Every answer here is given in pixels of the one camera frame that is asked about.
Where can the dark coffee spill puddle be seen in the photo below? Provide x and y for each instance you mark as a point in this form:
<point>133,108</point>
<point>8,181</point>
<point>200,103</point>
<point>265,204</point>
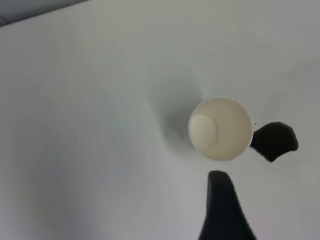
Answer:
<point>273,140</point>

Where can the white paper coffee cup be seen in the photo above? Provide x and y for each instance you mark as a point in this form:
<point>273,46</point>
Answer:
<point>225,130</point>

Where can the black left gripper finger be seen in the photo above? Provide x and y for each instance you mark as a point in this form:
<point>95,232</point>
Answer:
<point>222,212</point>

